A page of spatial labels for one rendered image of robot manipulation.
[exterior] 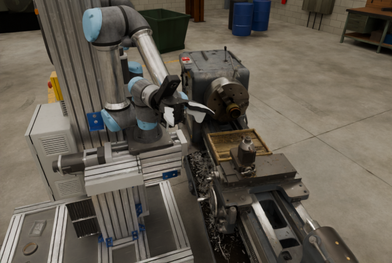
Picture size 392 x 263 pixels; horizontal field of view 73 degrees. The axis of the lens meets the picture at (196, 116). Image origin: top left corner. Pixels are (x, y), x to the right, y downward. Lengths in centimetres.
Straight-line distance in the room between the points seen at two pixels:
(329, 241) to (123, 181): 89
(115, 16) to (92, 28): 10
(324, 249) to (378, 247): 169
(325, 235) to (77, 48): 126
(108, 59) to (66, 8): 30
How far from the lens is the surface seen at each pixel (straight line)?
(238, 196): 144
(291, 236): 144
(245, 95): 192
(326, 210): 281
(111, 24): 109
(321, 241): 108
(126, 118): 124
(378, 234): 283
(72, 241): 229
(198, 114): 82
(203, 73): 196
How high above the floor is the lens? 196
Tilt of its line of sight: 31 degrees down
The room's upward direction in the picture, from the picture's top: straight up
